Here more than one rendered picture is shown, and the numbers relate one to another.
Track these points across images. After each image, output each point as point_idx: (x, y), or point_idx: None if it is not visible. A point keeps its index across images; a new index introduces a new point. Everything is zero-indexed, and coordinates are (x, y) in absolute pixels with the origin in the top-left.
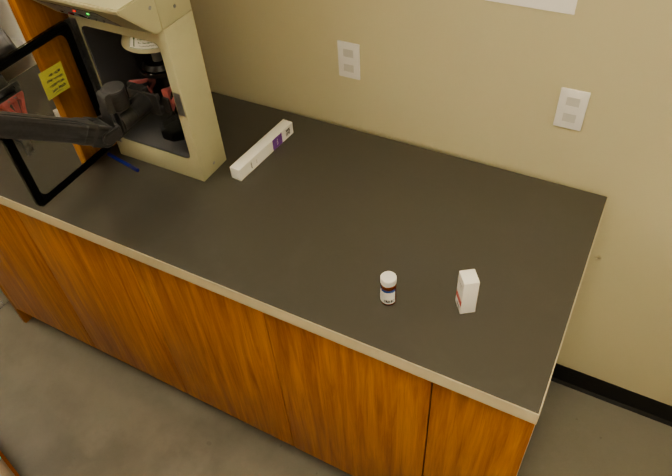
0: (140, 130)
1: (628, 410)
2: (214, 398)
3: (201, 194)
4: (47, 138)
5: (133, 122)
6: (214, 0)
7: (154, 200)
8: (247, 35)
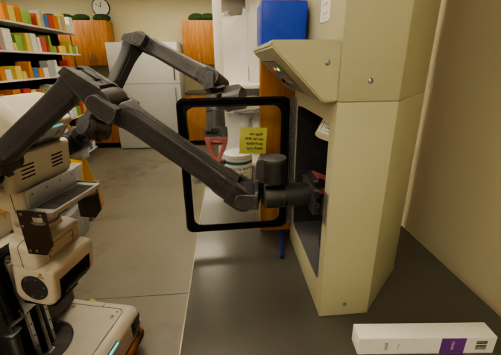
0: (310, 226)
1: None
2: None
3: (300, 327)
4: (183, 166)
5: (277, 203)
6: (466, 147)
7: (259, 293)
8: (490, 198)
